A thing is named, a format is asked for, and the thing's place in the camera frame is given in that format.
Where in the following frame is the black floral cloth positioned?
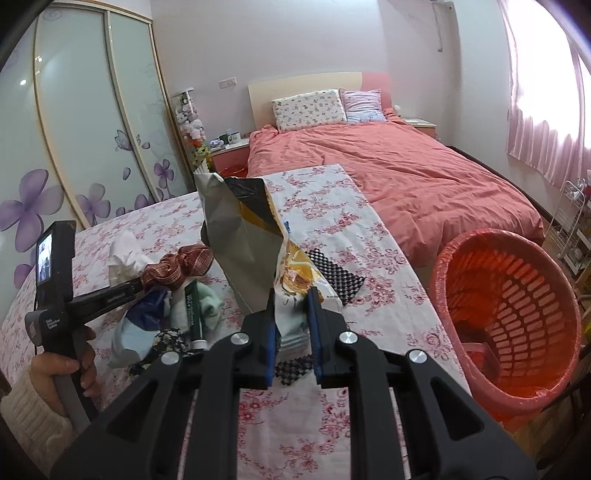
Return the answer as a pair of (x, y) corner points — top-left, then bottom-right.
(129, 326), (193, 376)

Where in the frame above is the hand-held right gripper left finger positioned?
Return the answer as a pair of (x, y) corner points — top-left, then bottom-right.
(51, 288), (282, 480)

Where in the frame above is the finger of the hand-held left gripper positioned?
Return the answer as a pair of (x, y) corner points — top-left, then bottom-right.
(98, 276), (156, 316)

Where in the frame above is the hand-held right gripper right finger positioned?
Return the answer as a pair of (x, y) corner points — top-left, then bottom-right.
(307, 286), (539, 480)

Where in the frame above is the red plastic basket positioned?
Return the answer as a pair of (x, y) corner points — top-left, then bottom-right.
(431, 228), (583, 420)

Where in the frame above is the pink curtain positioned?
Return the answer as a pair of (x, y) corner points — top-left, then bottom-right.
(500, 0), (591, 186)

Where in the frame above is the white printed pillow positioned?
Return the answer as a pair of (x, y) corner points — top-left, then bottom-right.
(271, 90), (348, 134)

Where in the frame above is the yellow green plush toy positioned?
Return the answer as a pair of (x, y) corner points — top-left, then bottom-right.
(191, 142), (214, 172)

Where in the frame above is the black mesh mat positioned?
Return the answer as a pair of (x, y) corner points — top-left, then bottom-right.
(274, 247), (366, 381)

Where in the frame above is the column of plush toys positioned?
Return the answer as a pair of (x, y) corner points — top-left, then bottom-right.
(172, 88), (208, 153)

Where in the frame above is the pink striped pillow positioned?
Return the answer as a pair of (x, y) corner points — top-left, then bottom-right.
(339, 89), (387, 124)

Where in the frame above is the light green cloth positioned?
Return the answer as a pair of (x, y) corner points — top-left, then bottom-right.
(198, 283), (228, 332)

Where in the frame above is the silver yellow snack bag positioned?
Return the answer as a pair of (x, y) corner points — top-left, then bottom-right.
(193, 172), (345, 366)

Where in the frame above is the floral sliding wardrobe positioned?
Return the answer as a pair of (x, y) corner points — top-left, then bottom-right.
(0, 7), (192, 296)

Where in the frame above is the crumpled white tissue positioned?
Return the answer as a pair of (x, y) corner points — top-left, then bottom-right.
(107, 230), (154, 283)

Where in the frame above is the red duvet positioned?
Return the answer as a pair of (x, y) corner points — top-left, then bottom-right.
(247, 113), (546, 268)

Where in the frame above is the person's left hand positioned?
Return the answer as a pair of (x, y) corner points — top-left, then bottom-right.
(29, 327), (99, 408)

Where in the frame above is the pink nightstand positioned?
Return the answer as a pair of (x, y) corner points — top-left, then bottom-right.
(401, 117), (440, 140)

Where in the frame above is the green tube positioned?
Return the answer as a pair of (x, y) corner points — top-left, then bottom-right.
(184, 281), (209, 352)

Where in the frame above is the floral tablecloth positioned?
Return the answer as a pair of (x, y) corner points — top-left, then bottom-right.
(0, 163), (472, 480)

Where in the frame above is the person's left forearm white sleeve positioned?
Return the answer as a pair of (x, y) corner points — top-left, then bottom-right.
(0, 369), (75, 462)

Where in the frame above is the red white nightstand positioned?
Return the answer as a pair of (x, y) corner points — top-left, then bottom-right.
(208, 137), (252, 180)

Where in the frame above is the blue tissue packet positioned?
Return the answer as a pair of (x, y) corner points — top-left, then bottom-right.
(110, 287), (175, 370)

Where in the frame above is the brown checked scrunchie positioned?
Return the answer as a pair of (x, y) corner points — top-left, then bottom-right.
(140, 244), (214, 291)

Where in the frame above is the beige pink headboard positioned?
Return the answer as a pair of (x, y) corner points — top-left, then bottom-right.
(248, 71), (395, 132)

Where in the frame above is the white wire rack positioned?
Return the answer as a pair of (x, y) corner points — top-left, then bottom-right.
(546, 178), (591, 280)

